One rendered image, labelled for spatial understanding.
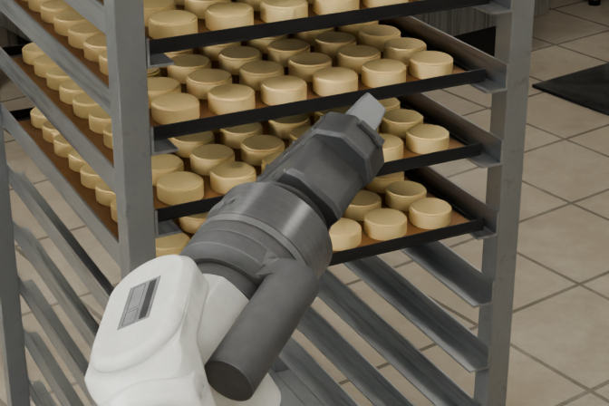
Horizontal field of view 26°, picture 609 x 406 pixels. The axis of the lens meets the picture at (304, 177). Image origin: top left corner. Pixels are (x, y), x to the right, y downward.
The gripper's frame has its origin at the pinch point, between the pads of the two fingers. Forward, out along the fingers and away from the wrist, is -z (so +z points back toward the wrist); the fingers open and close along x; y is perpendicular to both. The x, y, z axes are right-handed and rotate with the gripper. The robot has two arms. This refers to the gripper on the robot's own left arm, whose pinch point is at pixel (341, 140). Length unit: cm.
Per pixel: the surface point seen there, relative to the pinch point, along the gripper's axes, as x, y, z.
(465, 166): -159, -60, -181
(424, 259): -49, -26, -42
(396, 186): -42, -16, -42
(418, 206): -38, -19, -38
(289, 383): -108, -37, -56
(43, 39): -54, 27, -32
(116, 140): -31.8, 12.4, -10.4
